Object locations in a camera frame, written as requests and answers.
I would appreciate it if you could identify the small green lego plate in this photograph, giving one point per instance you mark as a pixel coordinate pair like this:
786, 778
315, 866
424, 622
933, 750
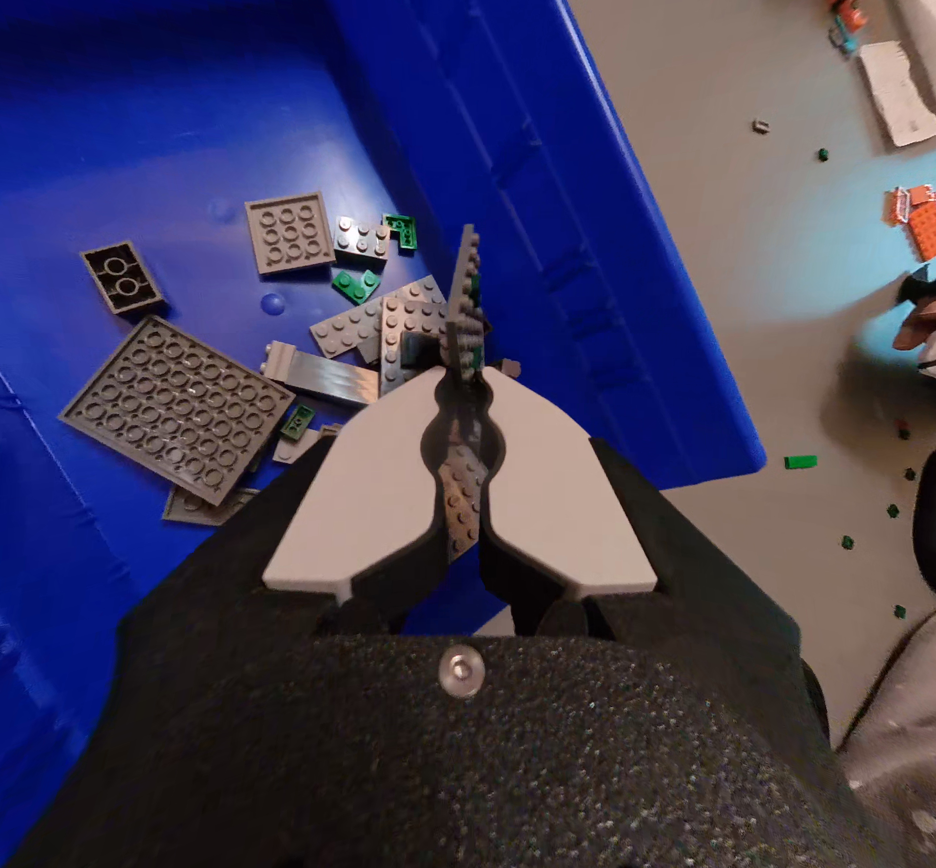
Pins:
298, 422

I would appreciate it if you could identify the long grey lego plate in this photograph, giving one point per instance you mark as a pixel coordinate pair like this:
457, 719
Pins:
344, 331

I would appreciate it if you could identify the teal lego pickaxe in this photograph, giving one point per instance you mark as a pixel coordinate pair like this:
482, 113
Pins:
842, 38

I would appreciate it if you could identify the green corner lego plate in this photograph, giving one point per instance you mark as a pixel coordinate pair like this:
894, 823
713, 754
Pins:
402, 228

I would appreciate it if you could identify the black lego brick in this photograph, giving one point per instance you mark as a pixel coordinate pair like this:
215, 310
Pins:
121, 277

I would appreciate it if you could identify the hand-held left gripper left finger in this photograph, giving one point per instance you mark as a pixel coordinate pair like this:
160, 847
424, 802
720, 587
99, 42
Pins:
365, 502

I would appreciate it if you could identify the grey ridged lego piece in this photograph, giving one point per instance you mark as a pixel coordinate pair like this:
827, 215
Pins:
329, 378

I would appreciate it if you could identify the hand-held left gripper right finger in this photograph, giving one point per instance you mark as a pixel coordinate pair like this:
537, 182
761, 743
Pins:
563, 502

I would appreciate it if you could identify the grey lego baseplate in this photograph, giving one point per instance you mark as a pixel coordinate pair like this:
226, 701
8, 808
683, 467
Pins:
462, 283

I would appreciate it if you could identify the dark grey lego plate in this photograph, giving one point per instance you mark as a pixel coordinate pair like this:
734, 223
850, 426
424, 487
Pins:
362, 243

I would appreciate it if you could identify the blue plastic bin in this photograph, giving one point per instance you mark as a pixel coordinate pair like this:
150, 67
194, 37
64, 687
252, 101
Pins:
183, 78

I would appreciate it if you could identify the square grey lego plate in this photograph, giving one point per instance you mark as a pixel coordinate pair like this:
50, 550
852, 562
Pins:
289, 232

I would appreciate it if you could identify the large orange lego plate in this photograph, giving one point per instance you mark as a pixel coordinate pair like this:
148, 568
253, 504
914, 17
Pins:
925, 225

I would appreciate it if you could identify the bright green lego plate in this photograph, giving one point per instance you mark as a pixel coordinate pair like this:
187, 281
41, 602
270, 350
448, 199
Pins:
801, 462

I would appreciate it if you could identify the flat white paper bag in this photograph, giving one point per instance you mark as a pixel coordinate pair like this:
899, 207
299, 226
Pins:
896, 93

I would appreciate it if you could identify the orange lego brick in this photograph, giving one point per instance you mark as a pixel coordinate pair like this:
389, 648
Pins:
896, 206

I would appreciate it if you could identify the light grey lego plate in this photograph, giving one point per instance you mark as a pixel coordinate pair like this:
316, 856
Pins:
300, 444

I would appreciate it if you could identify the grey studded lego plate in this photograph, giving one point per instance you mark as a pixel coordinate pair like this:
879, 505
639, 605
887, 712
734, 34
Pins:
391, 371

